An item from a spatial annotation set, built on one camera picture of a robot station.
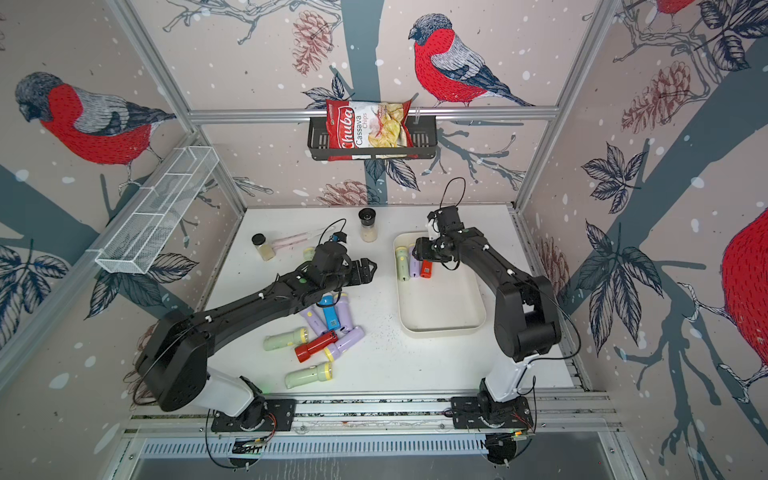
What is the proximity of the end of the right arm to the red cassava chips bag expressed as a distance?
27 centimetres

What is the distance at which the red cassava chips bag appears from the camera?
0.87 m

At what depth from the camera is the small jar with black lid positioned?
1006mm

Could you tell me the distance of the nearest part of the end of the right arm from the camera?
683 millimetres
